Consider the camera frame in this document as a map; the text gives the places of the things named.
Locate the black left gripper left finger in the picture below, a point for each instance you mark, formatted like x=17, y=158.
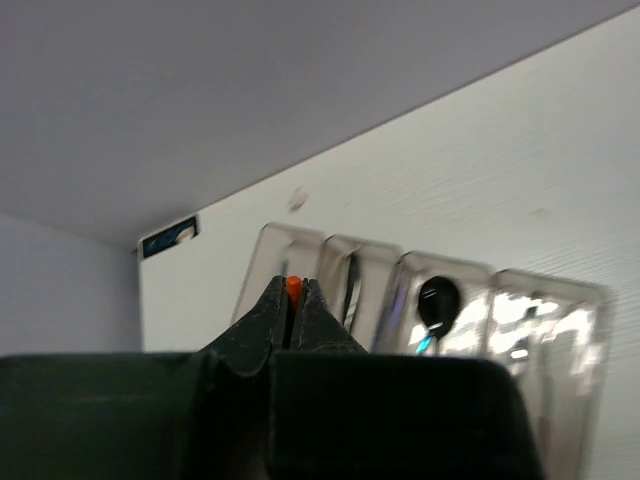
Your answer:
x=185, y=415

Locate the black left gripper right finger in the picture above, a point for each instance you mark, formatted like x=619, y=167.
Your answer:
x=339, y=412

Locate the black iridescent knife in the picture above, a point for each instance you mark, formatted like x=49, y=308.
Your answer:
x=352, y=291

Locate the orange chopstick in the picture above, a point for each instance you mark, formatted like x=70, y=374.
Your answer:
x=294, y=288

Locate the black spoon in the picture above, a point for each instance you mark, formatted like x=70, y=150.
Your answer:
x=439, y=304

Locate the rainbow iridescent spoon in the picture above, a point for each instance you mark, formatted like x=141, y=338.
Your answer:
x=425, y=345

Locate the clear acrylic utensil organizer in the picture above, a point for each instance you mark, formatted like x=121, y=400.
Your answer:
x=551, y=334

